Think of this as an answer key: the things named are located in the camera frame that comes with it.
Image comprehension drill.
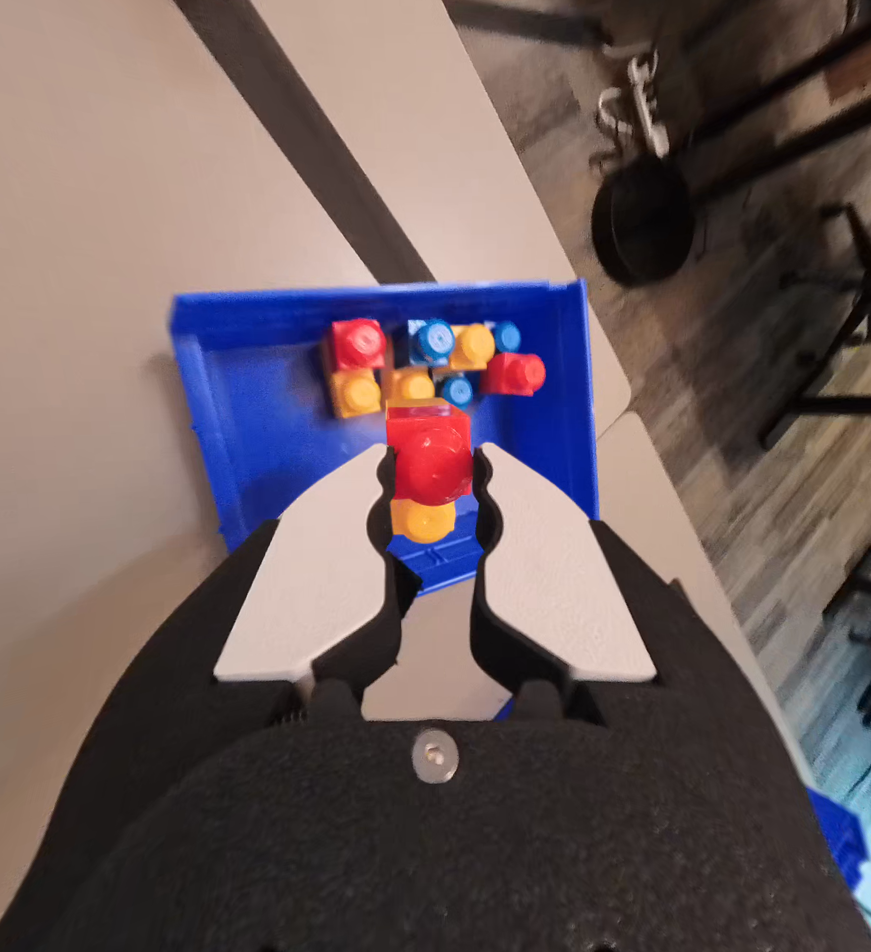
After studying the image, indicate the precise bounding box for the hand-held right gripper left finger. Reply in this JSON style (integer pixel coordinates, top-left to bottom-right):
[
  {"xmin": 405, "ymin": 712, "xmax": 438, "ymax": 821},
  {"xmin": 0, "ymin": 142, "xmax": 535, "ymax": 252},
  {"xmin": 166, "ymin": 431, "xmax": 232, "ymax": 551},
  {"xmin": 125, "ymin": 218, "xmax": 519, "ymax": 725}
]
[{"xmin": 214, "ymin": 443, "xmax": 423, "ymax": 700}]

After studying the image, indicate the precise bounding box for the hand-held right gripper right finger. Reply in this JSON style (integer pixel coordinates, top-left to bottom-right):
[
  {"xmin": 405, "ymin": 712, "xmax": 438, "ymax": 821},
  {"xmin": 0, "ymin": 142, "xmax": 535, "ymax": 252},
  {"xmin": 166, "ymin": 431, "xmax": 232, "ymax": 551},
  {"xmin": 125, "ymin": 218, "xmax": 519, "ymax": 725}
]
[{"xmin": 469, "ymin": 442, "xmax": 658, "ymax": 689}]

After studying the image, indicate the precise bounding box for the yellow two-stud toy block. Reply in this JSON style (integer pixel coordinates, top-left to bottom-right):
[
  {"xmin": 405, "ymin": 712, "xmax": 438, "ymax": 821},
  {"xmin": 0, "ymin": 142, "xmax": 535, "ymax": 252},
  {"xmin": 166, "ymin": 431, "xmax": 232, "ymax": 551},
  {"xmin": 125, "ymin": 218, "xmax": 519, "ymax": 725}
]
[{"xmin": 389, "ymin": 498, "xmax": 457, "ymax": 544}]

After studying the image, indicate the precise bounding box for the blue plastic bin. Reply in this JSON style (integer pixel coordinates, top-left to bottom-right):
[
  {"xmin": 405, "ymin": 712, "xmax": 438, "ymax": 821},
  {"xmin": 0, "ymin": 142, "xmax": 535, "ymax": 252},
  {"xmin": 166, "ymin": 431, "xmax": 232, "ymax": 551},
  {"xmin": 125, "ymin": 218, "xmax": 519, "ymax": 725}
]
[
  {"xmin": 806, "ymin": 787, "xmax": 869, "ymax": 893},
  {"xmin": 170, "ymin": 279, "xmax": 601, "ymax": 596}
]

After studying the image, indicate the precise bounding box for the red one-stud toy block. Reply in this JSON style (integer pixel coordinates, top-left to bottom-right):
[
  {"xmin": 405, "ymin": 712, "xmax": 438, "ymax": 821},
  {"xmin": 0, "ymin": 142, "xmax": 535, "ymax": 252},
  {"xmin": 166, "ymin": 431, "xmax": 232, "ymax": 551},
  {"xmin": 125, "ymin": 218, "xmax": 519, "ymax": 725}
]
[{"xmin": 387, "ymin": 402, "xmax": 475, "ymax": 505}]

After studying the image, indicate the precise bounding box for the pile of assembled block steps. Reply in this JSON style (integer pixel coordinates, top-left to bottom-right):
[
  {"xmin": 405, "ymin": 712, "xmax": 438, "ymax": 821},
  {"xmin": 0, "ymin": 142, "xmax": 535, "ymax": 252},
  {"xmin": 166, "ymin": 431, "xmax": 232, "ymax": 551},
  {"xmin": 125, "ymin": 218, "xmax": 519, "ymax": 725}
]
[{"xmin": 322, "ymin": 318, "xmax": 549, "ymax": 419}]

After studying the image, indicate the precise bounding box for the black round container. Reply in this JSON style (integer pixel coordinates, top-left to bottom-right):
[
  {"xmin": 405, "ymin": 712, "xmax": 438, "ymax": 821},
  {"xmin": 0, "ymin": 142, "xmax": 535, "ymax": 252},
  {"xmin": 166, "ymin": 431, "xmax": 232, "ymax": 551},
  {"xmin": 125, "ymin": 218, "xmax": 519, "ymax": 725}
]
[{"xmin": 590, "ymin": 155, "xmax": 698, "ymax": 290}]

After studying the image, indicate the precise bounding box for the white power strip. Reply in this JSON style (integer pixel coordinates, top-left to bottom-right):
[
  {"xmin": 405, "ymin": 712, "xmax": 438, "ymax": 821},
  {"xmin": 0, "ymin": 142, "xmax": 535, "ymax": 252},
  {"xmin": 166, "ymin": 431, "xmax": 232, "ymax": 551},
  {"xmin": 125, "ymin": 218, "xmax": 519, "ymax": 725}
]
[{"xmin": 597, "ymin": 48, "xmax": 673, "ymax": 161}]

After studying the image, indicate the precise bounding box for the black desk frame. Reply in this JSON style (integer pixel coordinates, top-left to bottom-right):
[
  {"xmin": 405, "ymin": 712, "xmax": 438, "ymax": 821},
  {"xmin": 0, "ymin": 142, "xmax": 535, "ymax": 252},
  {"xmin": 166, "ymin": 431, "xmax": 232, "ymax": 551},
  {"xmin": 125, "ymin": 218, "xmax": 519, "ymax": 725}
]
[{"xmin": 684, "ymin": 0, "xmax": 871, "ymax": 451}]

